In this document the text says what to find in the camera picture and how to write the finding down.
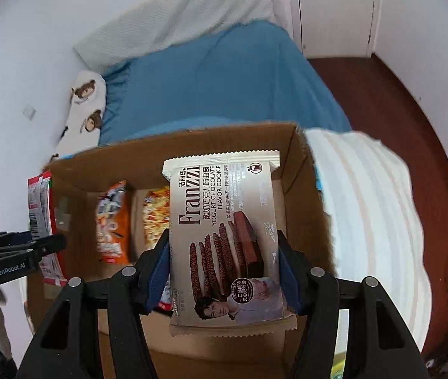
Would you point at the cardboard box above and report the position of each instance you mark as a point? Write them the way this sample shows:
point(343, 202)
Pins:
point(303, 189)

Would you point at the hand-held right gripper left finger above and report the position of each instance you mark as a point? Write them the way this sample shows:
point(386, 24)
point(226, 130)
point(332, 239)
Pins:
point(156, 274)

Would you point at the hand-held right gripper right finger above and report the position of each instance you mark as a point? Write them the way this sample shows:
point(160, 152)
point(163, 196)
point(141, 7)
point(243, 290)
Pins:
point(290, 280)

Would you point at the white pillow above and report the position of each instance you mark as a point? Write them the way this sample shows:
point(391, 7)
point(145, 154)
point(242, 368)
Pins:
point(176, 15)

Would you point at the white wall socket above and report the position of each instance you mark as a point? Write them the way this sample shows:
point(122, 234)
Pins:
point(30, 112)

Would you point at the yellow snack packet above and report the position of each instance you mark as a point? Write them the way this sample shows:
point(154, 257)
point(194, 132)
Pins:
point(154, 213)

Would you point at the white door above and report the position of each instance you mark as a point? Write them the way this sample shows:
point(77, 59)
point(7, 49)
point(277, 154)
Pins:
point(334, 8)

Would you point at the beige chocolate cookie packet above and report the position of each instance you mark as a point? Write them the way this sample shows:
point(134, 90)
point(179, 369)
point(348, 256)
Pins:
point(224, 205)

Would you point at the orange snack packet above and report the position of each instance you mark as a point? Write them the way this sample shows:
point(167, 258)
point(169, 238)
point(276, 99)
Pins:
point(111, 229)

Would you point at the white striped blanket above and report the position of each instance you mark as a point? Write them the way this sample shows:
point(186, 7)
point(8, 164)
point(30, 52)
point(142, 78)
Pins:
point(366, 213)

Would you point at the blue bedsheet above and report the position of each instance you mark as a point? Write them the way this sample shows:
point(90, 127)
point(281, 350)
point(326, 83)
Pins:
point(216, 79)

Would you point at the bear print pillow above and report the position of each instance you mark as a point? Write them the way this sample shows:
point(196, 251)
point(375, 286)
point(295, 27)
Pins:
point(85, 106)

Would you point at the red snack packet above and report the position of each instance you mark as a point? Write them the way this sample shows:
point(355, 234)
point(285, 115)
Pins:
point(40, 205)

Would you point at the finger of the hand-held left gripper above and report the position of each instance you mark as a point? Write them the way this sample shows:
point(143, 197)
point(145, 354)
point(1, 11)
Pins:
point(48, 244)

